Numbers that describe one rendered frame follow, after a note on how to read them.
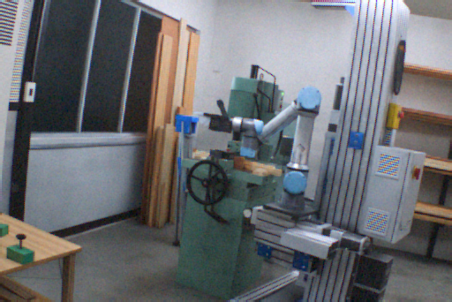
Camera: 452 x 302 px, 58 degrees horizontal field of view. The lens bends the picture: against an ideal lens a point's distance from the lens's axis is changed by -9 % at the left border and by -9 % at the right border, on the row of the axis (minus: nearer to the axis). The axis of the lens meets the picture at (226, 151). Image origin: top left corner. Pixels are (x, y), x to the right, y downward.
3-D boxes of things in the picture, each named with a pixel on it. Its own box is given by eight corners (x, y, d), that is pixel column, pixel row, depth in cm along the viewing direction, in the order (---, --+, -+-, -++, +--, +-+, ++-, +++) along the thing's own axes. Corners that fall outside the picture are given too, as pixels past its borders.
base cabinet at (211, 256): (174, 282, 310) (187, 187, 303) (210, 262, 362) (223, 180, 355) (229, 301, 291) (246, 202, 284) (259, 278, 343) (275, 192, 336)
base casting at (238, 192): (187, 187, 303) (190, 174, 302) (223, 180, 355) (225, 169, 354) (247, 202, 284) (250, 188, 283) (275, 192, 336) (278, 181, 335)
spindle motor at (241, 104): (221, 120, 299) (228, 75, 296) (231, 121, 315) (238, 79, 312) (244, 124, 292) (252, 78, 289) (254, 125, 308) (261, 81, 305)
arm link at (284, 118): (311, 84, 235) (241, 139, 244) (311, 83, 224) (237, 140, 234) (324, 101, 234) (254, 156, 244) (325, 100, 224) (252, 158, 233)
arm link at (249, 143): (256, 156, 232) (259, 136, 231) (253, 159, 221) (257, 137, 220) (241, 154, 234) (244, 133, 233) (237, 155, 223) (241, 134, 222)
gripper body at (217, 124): (207, 128, 224) (229, 132, 222) (209, 111, 224) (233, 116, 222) (209, 130, 232) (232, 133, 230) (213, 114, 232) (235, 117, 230)
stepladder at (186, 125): (167, 245, 392) (173, 114, 384) (179, 239, 416) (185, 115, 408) (183, 248, 387) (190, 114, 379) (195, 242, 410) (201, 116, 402)
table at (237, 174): (173, 167, 296) (175, 158, 296) (195, 164, 324) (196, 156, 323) (256, 186, 271) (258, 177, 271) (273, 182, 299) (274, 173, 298)
